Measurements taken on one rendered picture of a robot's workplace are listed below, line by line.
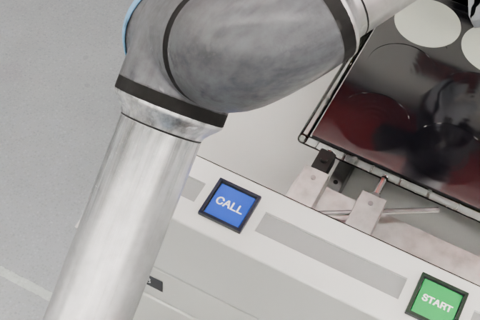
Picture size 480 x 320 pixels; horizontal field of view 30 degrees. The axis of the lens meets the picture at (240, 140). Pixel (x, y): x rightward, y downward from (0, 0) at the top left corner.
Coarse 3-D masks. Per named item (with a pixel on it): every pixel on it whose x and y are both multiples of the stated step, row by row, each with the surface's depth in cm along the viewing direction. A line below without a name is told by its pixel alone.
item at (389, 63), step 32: (448, 0) 137; (384, 32) 132; (384, 64) 129; (416, 64) 129; (448, 64) 129; (352, 96) 125; (384, 96) 125; (416, 96) 126; (448, 96) 126; (320, 128) 121; (352, 128) 122; (384, 128) 122; (416, 128) 122; (448, 128) 123; (384, 160) 119; (416, 160) 119; (448, 160) 119; (448, 192) 116
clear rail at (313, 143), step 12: (312, 144) 119; (324, 144) 119; (336, 156) 119; (348, 156) 118; (360, 168) 118; (372, 168) 117; (396, 180) 117; (408, 180) 117; (420, 192) 116; (432, 192) 116; (444, 204) 115; (456, 204) 115; (468, 216) 114
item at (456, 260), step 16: (288, 192) 117; (336, 192) 117; (320, 208) 116; (336, 208) 116; (352, 208) 116; (384, 224) 115; (400, 224) 115; (384, 240) 114; (400, 240) 114; (416, 240) 114; (432, 240) 114; (432, 256) 113; (448, 256) 113; (464, 256) 113; (464, 272) 111
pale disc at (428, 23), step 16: (416, 0) 137; (432, 0) 137; (400, 16) 135; (416, 16) 135; (432, 16) 135; (448, 16) 135; (400, 32) 133; (416, 32) 133; (432, 32) 133; (448, 32) 133
